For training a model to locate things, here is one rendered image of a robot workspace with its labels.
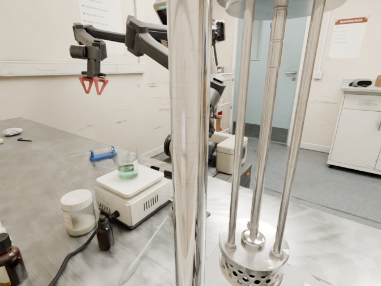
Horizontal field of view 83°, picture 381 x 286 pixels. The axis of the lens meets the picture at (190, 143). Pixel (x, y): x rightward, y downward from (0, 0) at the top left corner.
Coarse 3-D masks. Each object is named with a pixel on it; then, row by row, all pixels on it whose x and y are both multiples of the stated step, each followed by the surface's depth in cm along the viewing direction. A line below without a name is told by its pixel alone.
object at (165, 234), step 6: (156, 222) 47; (168, 222) 48; (156, 228) 47; (162, 228) 47; (168, 228) 47; (156, 234) 43; (162, 234) 43; (168, 234) 43; (156, 240) 44; (162, 240) 43; (168, 240) 44
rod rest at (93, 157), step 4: (112, 148) 86; (92, 152) 82; (108, 152) 88; (112, 152) 88; (92, 156) 82; (96, 156) 84; (100, 156) 84; (104, 156) 84; (108, 156) 85; (112, 156) 86; (92, 160) 82
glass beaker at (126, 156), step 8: (120, 152) 47; (128, 152) 48; (136, 152) 50; (120, 160) 48; (128, 160) 48; (136, 160) 50; (120, 168) 49; (128, 168) 49; (136, 168) 50; (120, 176) 50; (128, 176) 49; (136, 176) 51
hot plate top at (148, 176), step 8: (144, 168) 56; (104, 176) 52; (112, 176) 52; (144, 176) 52; (152, 176) 52; (160, 176) 52; (104, 184) 48; (112, 184) 48; (120, 184) 48; (128, 184) 48; (136, 184) 48; (144, 184) 48; (120, 192) 45; (128, 192) 45; (136, 192) 46
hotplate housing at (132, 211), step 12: (168, 180) 55; (96, 192) 51; (108, 192) 49; (144, 192) 49; (156, 192) 51; (168, 192) 55; (108, 204) 49; (120, 204) 46; (132, 204) 45; (144, 204) 48; (156, 204) 52; (120, 216) 48; (132, 216) 46; (144, 216) 49; (132, 228) 47
